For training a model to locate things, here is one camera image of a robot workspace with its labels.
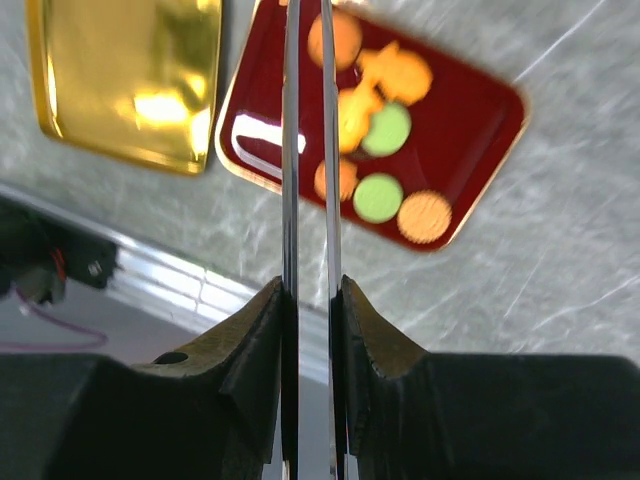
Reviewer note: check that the gold tin lid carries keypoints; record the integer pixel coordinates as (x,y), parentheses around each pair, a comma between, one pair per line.
(134,80)

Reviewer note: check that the upper green round cookie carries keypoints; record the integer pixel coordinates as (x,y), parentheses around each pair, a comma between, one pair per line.
(389,130)

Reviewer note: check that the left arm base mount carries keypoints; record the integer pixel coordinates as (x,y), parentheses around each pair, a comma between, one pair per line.
(40,255)

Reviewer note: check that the brown round cookie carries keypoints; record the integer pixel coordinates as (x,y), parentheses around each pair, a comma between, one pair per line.
(347,40)

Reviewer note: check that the lower green round cookie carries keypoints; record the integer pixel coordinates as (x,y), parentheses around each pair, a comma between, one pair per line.
(378,198)

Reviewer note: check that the red rectangular tray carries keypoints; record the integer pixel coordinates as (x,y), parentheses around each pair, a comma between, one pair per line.
(463,131)

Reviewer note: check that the aluminium mounting rail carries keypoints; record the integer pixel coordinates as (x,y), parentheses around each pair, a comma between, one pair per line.
(153,302)

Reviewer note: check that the green round cookie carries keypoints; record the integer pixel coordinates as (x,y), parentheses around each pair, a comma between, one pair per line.
(389,130)
(378,198)

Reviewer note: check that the orange swirl cookie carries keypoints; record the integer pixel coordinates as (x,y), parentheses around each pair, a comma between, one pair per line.
(348,179)

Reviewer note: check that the orange flower cookie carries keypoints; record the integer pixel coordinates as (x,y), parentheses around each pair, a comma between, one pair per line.
(355,108)

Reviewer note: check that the orange waffle round cookie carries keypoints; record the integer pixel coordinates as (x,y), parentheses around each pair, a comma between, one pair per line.
(424,216)

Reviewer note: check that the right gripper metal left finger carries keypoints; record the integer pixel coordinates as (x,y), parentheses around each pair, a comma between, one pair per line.
(290,189)

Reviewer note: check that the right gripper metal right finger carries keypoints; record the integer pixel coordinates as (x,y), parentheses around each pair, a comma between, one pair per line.
(331,148)

